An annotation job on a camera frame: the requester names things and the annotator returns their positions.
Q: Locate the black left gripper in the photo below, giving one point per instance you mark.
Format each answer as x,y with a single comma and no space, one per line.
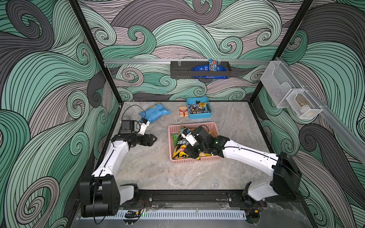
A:
148,142

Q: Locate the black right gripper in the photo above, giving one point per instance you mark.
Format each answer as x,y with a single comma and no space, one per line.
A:
195,149

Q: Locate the green potato chips bag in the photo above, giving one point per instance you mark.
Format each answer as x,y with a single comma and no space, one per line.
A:
178,140

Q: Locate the blue potato chips bag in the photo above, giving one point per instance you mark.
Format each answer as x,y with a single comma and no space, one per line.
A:
155,112

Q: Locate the black yellow potato chips bag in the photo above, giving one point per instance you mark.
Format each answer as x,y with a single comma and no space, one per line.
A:
179,153

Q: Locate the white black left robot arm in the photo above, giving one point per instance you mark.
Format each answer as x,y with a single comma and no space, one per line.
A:
100,196

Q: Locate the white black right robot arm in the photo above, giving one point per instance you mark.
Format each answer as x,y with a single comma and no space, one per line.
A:
283,174

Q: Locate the pink perforated plastic basket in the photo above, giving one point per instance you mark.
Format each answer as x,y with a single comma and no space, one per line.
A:
175,129

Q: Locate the red yellow matchbox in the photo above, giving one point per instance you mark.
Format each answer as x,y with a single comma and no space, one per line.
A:
183,111

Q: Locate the blue plastic tray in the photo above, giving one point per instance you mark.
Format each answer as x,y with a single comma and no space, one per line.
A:
197,100

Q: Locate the assorted small parts in tray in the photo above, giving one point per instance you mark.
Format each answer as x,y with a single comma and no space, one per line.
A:
199,108

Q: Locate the blue snack package on shelf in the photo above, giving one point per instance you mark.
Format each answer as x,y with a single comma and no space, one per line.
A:
211,66

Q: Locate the small clear plastic bin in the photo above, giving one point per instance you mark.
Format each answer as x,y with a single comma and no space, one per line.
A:
304,105

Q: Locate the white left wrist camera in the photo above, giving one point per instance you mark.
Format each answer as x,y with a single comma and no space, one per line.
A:
144,123

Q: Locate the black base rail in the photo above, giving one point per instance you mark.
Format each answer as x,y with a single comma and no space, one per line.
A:
159,198

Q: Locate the black wall shelf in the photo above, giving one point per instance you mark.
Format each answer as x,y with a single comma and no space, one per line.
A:
184,71

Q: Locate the white slotted cable duct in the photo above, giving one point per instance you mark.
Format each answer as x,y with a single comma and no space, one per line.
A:
194,215

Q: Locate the black metal frame post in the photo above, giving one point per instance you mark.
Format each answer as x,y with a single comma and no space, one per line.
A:
87,31

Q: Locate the aluminium wall rail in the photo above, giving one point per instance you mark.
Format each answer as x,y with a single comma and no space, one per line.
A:
168,61

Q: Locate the clear plastic wall bin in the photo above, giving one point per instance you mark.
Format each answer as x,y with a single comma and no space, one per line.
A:
277,83

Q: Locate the black right frame post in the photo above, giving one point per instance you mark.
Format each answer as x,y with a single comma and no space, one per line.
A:
294,25

